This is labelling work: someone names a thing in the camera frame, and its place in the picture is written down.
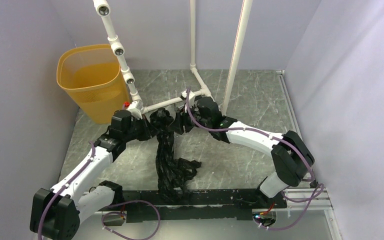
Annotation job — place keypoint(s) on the yellow plastic trash bin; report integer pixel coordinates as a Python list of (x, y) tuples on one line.
[(92, 77)]

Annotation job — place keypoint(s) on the black trash bag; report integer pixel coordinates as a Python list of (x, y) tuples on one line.
[(173, 173)]

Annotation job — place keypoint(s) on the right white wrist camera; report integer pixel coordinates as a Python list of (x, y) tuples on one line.
[(188, 95)]

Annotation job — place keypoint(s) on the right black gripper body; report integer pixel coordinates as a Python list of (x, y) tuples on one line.
[(206, 122)]

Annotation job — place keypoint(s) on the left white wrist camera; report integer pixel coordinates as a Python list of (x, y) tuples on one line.
[(136, 108)]

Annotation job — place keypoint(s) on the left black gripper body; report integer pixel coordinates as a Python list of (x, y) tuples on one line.
[(135, 130)]

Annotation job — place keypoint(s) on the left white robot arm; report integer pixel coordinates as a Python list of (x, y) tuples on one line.
[(58, 212)]

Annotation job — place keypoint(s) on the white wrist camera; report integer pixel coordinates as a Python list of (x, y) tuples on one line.
[(188, 95), (136, 108)]

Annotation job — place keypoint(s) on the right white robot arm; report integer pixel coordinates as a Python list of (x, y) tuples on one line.
[(291, 158)]

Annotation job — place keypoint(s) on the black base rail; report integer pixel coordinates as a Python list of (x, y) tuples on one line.
[(237, 203)]

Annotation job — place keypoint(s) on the white PVC pipe frame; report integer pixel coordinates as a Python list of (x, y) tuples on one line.
[(103, 10)]

